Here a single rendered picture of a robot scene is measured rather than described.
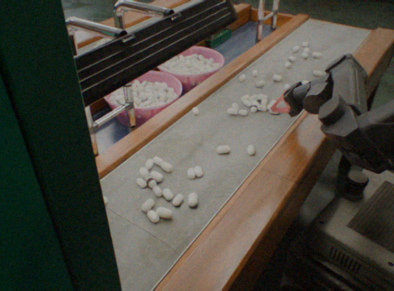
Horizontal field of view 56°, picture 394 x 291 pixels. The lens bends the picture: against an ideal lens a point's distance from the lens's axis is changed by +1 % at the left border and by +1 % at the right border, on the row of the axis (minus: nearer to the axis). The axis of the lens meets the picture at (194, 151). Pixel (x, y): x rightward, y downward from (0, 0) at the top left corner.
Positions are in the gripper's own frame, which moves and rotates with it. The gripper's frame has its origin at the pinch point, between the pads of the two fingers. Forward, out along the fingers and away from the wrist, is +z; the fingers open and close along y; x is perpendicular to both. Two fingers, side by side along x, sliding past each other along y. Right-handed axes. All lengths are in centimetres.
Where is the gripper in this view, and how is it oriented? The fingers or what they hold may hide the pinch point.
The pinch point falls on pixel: (273, 108)
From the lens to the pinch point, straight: 114.5
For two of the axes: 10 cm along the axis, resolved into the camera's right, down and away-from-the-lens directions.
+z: -6.3, 2.6, 7.4
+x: 5.5, 8.2, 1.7
